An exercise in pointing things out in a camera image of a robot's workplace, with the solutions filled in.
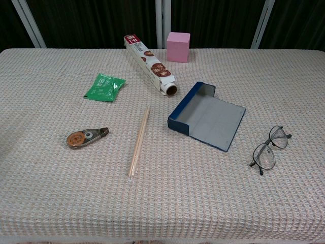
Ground black metal frame eyeglasses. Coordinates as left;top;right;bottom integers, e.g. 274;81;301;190
249;125;293;176

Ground wooden chopstick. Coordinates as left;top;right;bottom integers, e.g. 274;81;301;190
127;106;150;177
129;106;151;178

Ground baking paper roll box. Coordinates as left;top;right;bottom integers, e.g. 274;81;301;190
123;34;178;97

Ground green snack packet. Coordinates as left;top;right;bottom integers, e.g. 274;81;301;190
83;73;126;103

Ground pink cube box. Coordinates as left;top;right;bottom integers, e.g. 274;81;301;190
166;32;191;63

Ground orange grey correction tape dispenser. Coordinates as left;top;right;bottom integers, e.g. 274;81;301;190
66;127;110;150

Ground beige woven tablecloth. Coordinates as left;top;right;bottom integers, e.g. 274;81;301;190
0;48;325;241

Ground dark curtain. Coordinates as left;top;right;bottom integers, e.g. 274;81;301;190
0;0;325;53

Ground white metal frame post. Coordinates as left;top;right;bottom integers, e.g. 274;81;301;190
251;0;276;50
11;0;47;49
155;0;172;49

